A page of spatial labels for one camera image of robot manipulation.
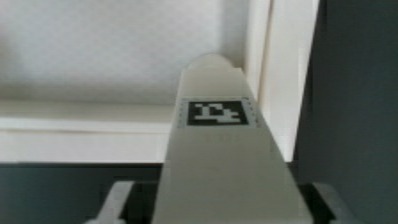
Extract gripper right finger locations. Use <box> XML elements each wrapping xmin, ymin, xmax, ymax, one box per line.
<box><xmin>299</xmin><ymin>182</ymin><xmax>356</xmax><ymax>224</ymax></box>

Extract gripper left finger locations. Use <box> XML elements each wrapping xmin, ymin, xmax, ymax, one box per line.
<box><xmin>82</xmin><ymin>181</ymin><xmax>158</xmax><ymax>224</ymax></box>

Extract white desk top tray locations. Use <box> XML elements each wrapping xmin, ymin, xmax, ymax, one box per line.
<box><xmin>0</xmin><ymin>0</ymin><xmax>254</xmax><ymax>104</ymax></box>

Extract white L-shaped obstacle fence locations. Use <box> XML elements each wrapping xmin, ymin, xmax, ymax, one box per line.
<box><xmin>0</xmin><ymin>0</ymin><xmax>322</xmax><ymax>163</ymax></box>

